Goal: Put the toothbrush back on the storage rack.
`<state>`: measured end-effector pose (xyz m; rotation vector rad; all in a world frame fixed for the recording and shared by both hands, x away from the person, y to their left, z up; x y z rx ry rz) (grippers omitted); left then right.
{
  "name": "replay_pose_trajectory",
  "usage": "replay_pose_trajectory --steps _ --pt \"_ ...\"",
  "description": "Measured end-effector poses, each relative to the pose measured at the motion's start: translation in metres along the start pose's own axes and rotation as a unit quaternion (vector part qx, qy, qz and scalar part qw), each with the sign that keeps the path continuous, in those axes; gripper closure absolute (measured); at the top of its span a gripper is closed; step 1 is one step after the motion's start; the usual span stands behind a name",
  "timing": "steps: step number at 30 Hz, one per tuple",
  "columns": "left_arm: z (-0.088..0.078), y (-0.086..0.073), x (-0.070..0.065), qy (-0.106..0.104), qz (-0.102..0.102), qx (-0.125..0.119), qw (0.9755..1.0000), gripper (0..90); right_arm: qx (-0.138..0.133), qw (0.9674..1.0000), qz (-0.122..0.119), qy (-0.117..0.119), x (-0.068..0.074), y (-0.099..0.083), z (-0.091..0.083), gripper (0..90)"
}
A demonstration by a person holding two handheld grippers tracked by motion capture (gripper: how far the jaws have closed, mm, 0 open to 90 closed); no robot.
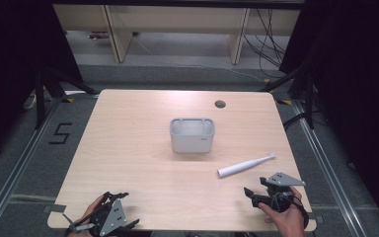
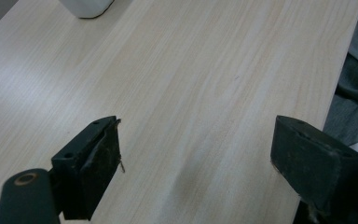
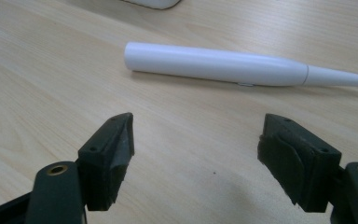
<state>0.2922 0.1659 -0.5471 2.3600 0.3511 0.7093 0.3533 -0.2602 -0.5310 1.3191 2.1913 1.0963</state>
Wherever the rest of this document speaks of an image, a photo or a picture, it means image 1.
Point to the person's left hand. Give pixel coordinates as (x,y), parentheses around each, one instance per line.
(85,219)

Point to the aluminium floor rail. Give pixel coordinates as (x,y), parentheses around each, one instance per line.
(329,174)
(16,174)

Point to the person's right hand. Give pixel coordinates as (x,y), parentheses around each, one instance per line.
(288,222)

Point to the black curtain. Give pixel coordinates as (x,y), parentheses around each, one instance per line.
(10,65)
(358,82)

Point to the white electric toothbrush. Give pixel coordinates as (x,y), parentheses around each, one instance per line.
(240,166)

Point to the light wooden desk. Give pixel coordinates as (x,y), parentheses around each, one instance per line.
(177,19)

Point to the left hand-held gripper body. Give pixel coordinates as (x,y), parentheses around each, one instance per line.
(113,217)

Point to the black metal stand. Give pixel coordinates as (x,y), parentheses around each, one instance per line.
(40,98)
(309,98)

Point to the grey toothbrush holder box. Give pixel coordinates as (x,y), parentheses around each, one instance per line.
(190,142)

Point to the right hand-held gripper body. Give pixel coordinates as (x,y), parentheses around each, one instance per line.
(281,197)

